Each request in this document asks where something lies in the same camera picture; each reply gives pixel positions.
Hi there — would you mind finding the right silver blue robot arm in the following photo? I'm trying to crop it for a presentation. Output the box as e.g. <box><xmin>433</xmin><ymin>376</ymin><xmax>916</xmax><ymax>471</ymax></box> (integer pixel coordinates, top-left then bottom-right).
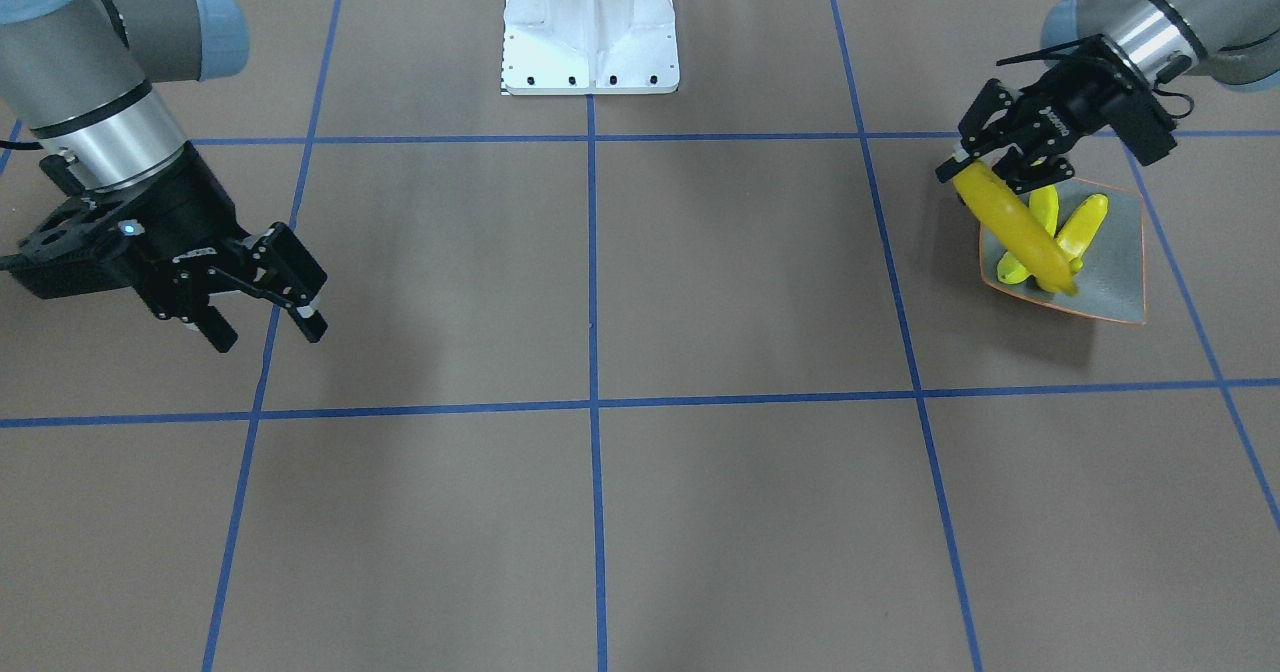
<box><xmin>1</xmin><ymin>0</ymin><xmax>326</xmax><ymax>352</ymax></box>

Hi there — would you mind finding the white camera stand pillar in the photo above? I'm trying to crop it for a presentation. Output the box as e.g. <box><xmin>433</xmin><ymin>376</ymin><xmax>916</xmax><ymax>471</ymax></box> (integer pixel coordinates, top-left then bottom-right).
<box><xmin>500</xmin><ymin>0</ymin><xmax>681</xmax><ymax>95</ymax></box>

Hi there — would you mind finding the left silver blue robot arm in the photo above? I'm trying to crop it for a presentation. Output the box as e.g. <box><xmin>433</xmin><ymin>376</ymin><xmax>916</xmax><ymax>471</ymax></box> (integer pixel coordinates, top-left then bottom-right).
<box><xmin>936</xmin><ymin>0</ymin><xmax>1279</xmax><ymax>195</ymax></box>

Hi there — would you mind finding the grey square plate orange rim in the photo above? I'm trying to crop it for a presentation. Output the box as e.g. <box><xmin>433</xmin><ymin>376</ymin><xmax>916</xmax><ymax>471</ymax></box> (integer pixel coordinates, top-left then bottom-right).
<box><xmin>978</xmin><ymin>177</ymin><xmax>1147</xmax><ymax>325</ymax></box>

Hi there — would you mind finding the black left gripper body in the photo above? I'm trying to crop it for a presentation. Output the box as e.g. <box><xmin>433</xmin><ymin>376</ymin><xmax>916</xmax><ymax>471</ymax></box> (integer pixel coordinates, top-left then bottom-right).
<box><xmin>1005</xmin><ymin>37</ymin><xmax>1176</xmax><ymax>165</ymax></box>

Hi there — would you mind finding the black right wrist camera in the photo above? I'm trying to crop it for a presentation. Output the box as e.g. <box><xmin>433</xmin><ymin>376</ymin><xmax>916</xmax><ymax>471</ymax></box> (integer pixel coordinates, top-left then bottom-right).
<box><xmin>1</xmin><ymin>193</ymin><xmax>151</xmax><ymax>300</ymax></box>

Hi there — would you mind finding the yellow plastic banana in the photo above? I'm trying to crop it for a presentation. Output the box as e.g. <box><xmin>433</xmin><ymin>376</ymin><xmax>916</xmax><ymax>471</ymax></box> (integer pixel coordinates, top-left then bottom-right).
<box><xmin>995</xmin><ymin>186</ymin><xmax>1069</xmax><ymax>292</ymax></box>
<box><xmin>1055</xmin><ymin>195</ymin><xmax>1110</xmax><ymax>275</ymax></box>

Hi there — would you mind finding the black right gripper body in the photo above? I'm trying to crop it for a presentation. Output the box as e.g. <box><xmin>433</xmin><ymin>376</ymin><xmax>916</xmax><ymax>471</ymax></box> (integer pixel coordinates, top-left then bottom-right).
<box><xmin>84</xmin><ymin>147</ymin><xmax>275</xmax><ymax>317</ymax></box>

